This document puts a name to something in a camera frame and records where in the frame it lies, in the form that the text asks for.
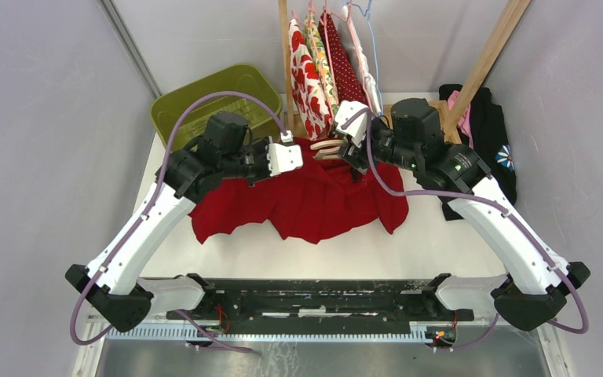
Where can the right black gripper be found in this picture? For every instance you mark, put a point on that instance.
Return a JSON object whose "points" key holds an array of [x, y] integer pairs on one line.
{"points": [[353, 155]]}

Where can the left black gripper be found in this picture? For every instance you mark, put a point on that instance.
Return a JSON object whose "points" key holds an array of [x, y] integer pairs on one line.
{"points": [[261, 146]]}

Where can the cream plastic hanger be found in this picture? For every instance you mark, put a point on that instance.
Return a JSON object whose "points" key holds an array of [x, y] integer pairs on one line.
{"points": [[327, 149]]}

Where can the red skirt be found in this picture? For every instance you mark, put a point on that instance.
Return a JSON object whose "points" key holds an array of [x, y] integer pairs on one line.
{"points": [[321, 200]]}

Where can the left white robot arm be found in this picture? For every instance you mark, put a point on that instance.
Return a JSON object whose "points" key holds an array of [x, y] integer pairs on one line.
{"points": [[112, 282]]}

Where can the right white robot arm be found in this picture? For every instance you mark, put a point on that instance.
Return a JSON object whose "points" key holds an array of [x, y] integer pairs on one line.
{"points": [[537, 282]]}

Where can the black garment with flower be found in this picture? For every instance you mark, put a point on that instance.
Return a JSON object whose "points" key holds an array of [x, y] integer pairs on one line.
{"points": [[482, 127]]}

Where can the dark red polka-dot garment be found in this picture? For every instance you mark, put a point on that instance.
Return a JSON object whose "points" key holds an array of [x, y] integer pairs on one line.
{"points": [[346, 83]]}

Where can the red poppy print garment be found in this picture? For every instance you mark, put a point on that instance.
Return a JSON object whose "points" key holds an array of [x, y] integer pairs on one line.
{"points": [[307, 89]]}

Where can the white garment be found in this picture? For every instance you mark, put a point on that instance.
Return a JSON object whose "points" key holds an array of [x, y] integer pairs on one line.
{"points": [[357, 57]]}

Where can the yellow floral print garment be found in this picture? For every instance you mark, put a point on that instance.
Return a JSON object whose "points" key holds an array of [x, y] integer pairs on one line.
{"points": [[319, 56]]}

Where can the wooden clothes rack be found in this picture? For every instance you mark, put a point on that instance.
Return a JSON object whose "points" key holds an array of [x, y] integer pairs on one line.
{"points": [[421, 44]]}

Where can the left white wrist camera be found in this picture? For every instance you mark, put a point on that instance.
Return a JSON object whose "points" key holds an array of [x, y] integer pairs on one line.
{"points": [[284, 158]]}

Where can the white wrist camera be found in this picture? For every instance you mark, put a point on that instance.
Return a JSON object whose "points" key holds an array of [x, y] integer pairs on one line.
{"points": [[351, 122], [284, 158]]}

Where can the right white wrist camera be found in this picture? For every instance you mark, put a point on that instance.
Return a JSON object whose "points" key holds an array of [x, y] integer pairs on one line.
{"points": [[351, 122]]}

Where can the blue wire hanger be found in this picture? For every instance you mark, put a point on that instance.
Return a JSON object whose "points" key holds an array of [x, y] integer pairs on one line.
{"points": [[374, 52]]}

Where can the pink wire hanger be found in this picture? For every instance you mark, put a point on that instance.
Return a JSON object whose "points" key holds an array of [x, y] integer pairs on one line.
{"points": [[328, 63]]}

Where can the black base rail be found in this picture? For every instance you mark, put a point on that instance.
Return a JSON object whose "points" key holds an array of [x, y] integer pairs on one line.
{"points": [[321, 307]]}

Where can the white slotted cable duct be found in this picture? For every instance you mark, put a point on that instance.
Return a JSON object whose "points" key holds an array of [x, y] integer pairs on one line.
{"points": [[185, 332]]}

